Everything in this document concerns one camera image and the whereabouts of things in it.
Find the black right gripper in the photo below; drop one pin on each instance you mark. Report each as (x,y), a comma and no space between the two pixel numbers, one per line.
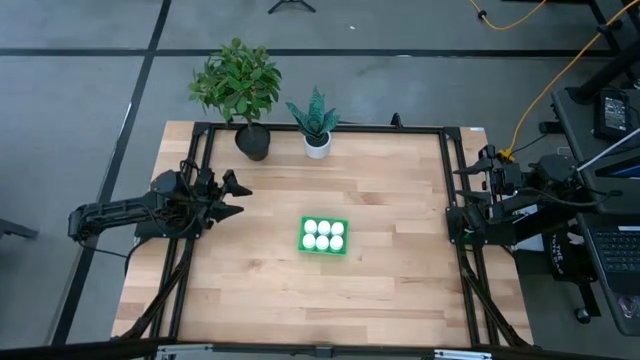
(507,179)

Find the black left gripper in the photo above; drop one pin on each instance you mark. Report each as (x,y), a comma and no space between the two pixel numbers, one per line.
(207,192)

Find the green plastic basket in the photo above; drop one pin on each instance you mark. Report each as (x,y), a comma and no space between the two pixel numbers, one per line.
(301,235)

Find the white pill bottle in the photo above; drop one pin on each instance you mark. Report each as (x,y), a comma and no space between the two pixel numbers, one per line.
(336,243)
(322,243)
(309,241)
(324,227)

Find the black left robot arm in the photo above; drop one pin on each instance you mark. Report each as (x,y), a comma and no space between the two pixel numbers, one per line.
(120,207)

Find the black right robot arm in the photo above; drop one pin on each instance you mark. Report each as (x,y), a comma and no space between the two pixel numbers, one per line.
(555,167)

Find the white paper sheet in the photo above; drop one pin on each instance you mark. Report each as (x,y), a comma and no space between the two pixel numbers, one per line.
(535,243)

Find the dark grey desk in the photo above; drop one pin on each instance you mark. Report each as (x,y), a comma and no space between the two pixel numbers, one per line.
(580,135)

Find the black bag white lettering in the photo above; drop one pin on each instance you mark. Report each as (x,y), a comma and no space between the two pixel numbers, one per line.
(565,260)

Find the leafy green plant black pot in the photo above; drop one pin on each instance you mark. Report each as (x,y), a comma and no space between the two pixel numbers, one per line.
(240,82)

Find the snake plant white pot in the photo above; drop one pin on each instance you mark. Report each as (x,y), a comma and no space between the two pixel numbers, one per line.
(316,120)

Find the black power brick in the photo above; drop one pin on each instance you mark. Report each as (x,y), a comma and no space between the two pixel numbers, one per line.
(612,114)

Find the black laptop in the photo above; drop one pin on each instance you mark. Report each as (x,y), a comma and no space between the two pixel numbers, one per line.
(615,255)

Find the black caster wheel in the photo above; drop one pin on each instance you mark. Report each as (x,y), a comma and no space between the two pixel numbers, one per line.
(583,315)

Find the black desk leg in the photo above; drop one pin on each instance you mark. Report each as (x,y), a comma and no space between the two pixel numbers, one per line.
(610,70)

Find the black tripod legs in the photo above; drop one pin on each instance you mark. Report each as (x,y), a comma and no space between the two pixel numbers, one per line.
(291,4)

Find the black stand foot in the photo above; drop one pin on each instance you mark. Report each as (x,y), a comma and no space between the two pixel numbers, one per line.
(17,230)

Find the black clamp on frame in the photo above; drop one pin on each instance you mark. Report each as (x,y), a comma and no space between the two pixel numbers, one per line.
(397,120)

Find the black aluminium table frame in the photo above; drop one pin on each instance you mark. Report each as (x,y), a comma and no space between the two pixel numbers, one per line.
(360,128)

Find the black frame bar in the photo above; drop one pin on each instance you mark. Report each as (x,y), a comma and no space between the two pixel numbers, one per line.
(75,350)

